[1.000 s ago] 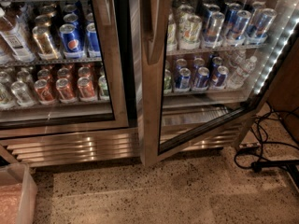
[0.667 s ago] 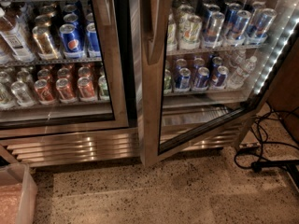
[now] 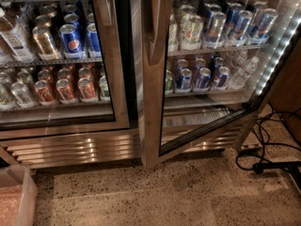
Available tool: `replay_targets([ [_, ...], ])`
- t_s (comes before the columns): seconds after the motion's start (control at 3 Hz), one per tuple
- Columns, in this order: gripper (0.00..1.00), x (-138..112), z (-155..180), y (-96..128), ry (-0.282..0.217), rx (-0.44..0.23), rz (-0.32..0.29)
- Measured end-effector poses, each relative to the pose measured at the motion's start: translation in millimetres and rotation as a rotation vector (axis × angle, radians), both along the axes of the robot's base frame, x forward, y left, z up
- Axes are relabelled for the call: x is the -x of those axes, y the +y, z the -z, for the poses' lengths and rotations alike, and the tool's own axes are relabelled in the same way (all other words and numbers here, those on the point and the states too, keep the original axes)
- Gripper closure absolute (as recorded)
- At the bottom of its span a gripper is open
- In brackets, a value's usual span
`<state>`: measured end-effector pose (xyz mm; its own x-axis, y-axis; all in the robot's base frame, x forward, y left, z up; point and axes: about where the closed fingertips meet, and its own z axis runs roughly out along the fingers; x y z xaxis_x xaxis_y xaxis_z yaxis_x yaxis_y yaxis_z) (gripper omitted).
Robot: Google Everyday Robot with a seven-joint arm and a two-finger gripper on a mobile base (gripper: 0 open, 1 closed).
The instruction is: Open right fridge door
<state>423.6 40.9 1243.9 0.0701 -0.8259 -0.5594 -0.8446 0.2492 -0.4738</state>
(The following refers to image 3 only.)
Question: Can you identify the blue pepsi can lower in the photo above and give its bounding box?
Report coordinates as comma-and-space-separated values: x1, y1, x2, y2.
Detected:
176, 69, 192, 92

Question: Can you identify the translucent plastic bin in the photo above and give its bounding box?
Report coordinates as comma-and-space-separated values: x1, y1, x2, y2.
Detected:
0, 165, 38, 226

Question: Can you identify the red coke can middle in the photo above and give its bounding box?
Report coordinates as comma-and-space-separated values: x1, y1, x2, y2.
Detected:
56, 79, 77, 105

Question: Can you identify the black power cable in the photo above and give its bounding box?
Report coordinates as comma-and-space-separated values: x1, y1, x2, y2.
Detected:
235, 104, 301, 175

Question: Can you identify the blue pepsi can front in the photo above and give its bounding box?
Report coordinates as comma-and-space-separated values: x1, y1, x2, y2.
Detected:
59, 24, 85, 59

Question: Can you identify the iced tea bottle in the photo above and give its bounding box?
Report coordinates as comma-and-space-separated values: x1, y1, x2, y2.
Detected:
0, 8, 36, 62

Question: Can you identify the white green soda can right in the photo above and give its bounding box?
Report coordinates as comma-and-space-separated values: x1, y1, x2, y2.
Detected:
181, 15, 203, 51

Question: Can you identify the clear water bottle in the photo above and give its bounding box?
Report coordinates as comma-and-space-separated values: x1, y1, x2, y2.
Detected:
229, 56, 259, 89

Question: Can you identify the green sprite can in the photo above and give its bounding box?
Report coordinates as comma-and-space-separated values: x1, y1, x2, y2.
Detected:
165, 70, 173, 94

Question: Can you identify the stainless steel fridge base grille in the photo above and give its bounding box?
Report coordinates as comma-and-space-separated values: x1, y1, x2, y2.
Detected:
1, 118, 255, 169

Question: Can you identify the blue pepsi can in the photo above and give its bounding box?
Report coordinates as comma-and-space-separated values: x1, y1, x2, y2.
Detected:
176, 69, 192, 92
59, 24, 85, 59

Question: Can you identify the red coke can left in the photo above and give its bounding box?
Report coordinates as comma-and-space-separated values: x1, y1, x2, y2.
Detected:
35, 80, 57, 105

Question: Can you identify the red coke can right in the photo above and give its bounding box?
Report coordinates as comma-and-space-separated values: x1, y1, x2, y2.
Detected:
78, 77, 98, 102

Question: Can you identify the white green soda can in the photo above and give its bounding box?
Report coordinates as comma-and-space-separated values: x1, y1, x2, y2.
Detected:
181, 15, 203, 51
168, 19, 178, 52

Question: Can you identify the silver blue energy can right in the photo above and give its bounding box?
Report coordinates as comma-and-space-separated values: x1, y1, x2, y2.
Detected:
247, 8, 278, 45

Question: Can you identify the gold soda can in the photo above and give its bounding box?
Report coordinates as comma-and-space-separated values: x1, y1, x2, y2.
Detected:
33, 26, 61, 61

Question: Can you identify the red coke can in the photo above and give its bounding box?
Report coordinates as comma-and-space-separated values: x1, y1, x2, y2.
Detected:
35, 80, 57, 105
56, 79, 77, 105
78, 77, 98, 102

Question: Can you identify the fridge glass door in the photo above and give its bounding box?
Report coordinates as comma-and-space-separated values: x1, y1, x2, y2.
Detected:
128, 0, 301, 170
0, 0, 128, 141

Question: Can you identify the silver blue energy can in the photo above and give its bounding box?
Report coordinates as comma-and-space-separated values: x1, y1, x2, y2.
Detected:
247, 8, 278, 45
204, 12, 227, 48

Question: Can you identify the silver diet coke can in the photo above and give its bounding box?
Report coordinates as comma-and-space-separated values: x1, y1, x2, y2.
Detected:
11, 82, 36, 107

